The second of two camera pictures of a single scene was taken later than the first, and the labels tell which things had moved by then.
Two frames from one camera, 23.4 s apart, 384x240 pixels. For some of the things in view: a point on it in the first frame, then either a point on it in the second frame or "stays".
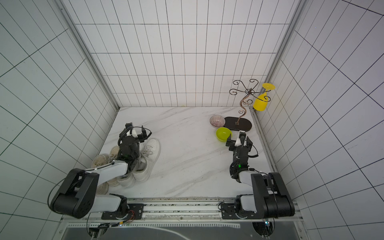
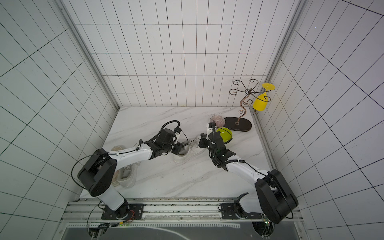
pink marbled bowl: (217, 121) stays
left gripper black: (143, 136) -> (177, 150)
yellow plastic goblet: (260, 103) stays
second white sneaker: (128, 180) stays
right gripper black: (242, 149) -> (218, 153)
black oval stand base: (237, 123) stays
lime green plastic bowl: (223, 133) stays
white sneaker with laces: (149, 151) -> (188, 150)
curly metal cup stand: (245, 101) stays
